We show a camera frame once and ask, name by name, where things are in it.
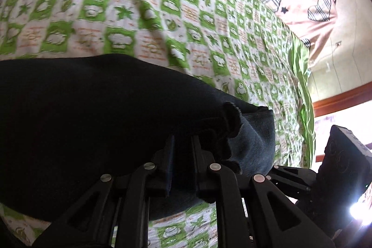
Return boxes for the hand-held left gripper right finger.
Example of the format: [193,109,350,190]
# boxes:
[190,135,336,248]

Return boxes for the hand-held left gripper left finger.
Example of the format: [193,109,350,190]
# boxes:
[34,135,175,248]

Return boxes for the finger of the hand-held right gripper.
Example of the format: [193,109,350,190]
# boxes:
[266,165,318,199]

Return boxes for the dark blue pants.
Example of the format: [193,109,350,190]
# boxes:
[0,53,276,222]

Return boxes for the brown wooden baseboard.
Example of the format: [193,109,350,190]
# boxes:
[312,88,372,118]

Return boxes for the green checkered bed sheet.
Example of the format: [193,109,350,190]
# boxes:
[0,0,317,248]

